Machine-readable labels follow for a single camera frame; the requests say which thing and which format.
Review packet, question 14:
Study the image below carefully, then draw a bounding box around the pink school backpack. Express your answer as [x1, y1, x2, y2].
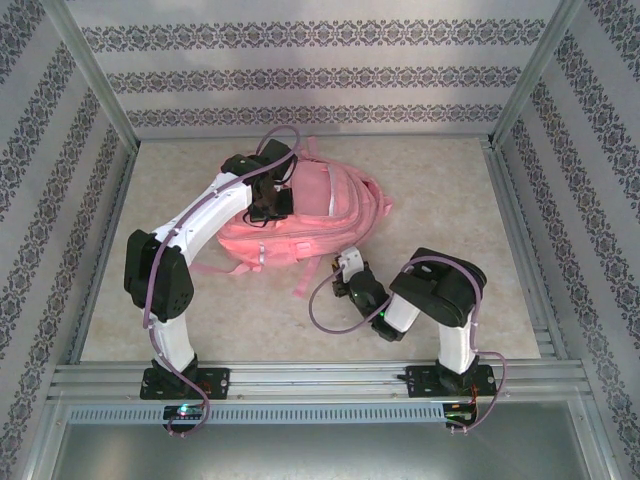
[192, 136, 395, 301]

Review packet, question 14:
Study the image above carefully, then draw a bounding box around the grey metal panel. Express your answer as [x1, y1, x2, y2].
[47, 422, 609, 480]

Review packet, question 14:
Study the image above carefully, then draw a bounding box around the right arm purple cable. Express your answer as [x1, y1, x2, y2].
[308, 254, 509, 435]

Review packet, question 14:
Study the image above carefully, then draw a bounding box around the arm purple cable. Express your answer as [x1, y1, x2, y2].
[308, 254, 509, 435]
[142, 125, 304, 439]

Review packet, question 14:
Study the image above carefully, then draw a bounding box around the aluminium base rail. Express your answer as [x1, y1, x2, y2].
[47, 360, 590, 402]

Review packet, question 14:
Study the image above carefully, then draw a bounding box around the slotted grey cable duct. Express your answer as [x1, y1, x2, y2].
[64, 402, 587, 427]

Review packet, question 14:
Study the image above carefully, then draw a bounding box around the aluminium side rail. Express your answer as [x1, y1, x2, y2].
[480, 139, 570, 362]
[67, 142, 140, 365]

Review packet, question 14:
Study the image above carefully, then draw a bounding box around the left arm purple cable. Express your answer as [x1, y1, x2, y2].
[142, 125, 304, 439]

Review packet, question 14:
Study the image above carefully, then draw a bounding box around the aluminium frame post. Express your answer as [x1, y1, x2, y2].
[487, 0, 585, 151]
[42, 0, 142, 151]

